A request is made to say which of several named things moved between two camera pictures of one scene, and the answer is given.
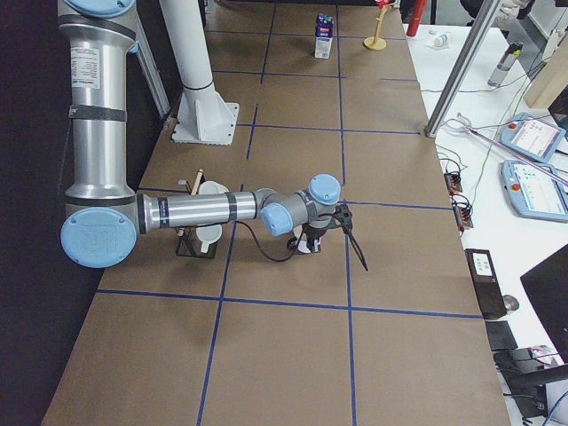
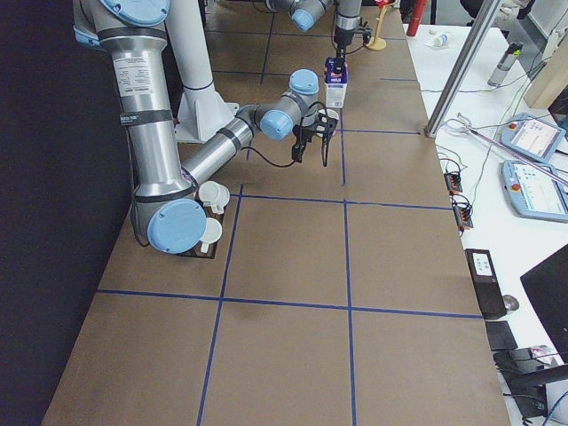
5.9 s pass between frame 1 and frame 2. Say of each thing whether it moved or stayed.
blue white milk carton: moved
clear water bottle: stayed
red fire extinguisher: stayed
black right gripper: moved
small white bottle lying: stayed
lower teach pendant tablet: stayed
